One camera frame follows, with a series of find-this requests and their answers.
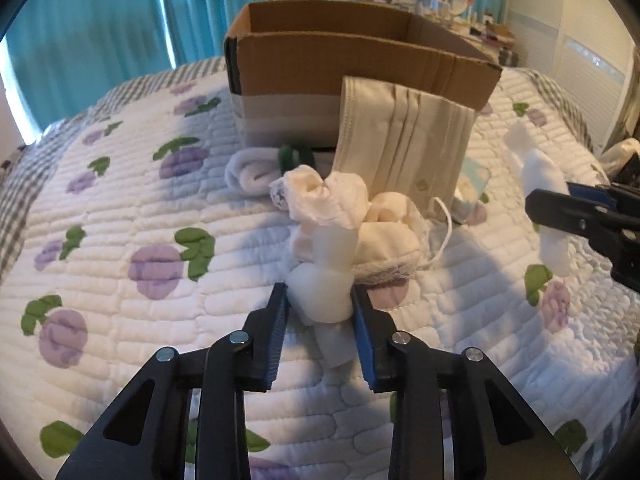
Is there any white sock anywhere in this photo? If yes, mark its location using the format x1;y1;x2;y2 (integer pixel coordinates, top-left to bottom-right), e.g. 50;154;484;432
503;120;570;278

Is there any light blue tissue pack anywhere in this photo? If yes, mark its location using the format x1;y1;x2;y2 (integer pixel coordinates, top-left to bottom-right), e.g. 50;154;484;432
450;157;491;223

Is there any white louvred wardrobe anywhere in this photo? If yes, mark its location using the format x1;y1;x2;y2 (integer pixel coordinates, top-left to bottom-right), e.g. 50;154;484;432
506;0;634;153

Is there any white dressing table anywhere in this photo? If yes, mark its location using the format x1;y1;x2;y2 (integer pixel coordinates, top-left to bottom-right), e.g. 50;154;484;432
423;11;518;67

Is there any white floral quilt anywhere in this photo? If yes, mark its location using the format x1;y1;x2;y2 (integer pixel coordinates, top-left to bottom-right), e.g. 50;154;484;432
1;70;639;479

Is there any beige face mask pack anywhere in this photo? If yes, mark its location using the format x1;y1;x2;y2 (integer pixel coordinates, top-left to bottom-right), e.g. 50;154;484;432
332;76;477;218

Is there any cream lace sock bundle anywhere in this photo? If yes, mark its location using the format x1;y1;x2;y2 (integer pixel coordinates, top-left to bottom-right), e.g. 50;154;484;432
269;165;427;285

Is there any white rolled towel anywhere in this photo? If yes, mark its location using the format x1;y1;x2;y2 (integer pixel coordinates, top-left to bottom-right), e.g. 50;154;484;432
224;148;282;197

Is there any brown cardboard box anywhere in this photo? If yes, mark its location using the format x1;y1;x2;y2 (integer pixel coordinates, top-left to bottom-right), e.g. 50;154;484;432
224;0;502;148

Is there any teal window curtain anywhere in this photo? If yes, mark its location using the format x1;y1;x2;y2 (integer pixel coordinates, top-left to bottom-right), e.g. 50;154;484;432
1;0;262;136

